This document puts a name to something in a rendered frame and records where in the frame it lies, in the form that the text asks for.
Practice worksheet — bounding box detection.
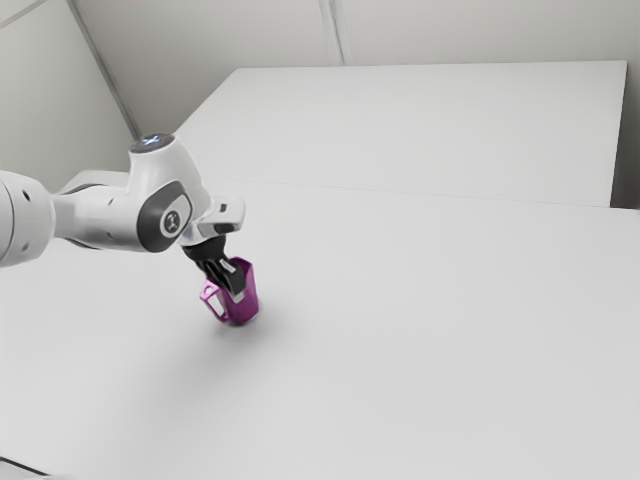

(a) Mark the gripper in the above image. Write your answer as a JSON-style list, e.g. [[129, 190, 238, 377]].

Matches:
[[180, 235, 247, 305]]

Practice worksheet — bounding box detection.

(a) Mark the magenta faceted mug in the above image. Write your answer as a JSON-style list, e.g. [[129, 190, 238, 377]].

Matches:
[[198, 255, 261, 328]]

